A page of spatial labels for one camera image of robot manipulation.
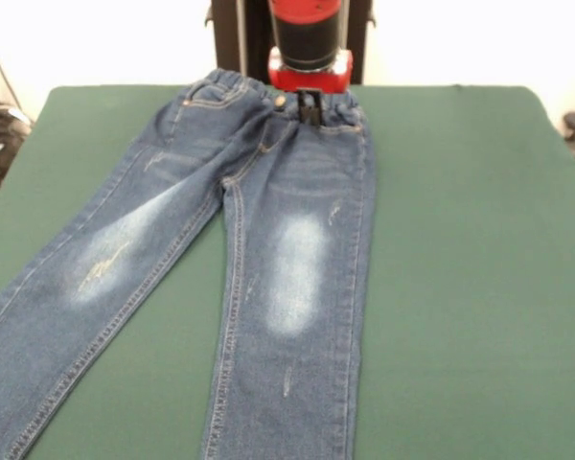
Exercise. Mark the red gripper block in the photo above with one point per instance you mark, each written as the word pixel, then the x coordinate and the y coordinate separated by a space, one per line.
pixel 311 80

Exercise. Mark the blue denim jeans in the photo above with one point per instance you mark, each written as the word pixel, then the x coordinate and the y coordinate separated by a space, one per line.
pixel 287 287

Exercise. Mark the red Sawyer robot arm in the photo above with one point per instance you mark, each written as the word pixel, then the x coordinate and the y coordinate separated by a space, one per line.
pixel 306 33

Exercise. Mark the dark green table cloth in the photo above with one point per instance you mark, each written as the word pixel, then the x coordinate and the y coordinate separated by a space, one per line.
pixel 460 239

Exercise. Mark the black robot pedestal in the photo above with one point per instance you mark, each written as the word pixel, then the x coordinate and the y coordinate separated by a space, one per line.
pixel 239 43

